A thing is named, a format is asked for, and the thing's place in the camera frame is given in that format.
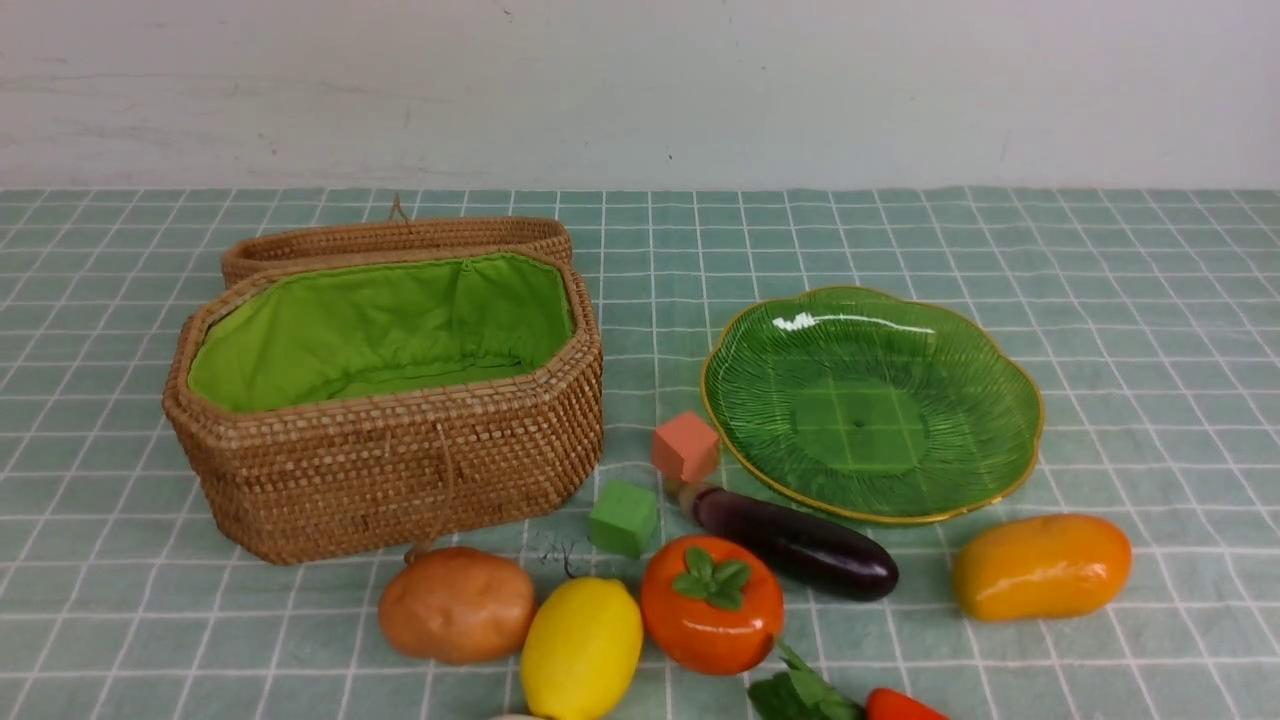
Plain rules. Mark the orange persimmon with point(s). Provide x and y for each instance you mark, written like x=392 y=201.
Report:
x=711 y=606

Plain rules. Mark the purple eggplant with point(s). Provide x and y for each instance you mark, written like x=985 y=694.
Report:
x=816 y=551

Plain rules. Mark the yellow lemon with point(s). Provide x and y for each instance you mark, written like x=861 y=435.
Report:
x=582 y=650

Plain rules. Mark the brown potato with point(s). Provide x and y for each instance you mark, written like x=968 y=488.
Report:
x=458 y=606

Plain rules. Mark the orange carrot with leaves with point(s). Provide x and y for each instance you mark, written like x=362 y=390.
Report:
x=800 y=692

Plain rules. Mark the yellow orange mango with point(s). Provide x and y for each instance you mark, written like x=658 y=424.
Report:
x=1055 y=566

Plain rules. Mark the orange foam cube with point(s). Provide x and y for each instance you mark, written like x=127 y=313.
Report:
x=686 y=448

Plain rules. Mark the green foam cube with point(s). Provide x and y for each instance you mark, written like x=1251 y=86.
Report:
x=623 y=519

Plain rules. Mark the green glass leaf plate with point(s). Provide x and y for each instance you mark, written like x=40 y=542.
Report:
x=872 y=408

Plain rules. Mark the woven rattan basket lid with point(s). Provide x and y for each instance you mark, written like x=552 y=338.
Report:
x=544 y=236

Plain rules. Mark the woven rattan basket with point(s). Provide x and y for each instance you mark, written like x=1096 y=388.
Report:
x=344 y=405

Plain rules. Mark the green checkered tablecloth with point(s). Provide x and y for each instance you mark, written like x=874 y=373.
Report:
x=1147 y=318

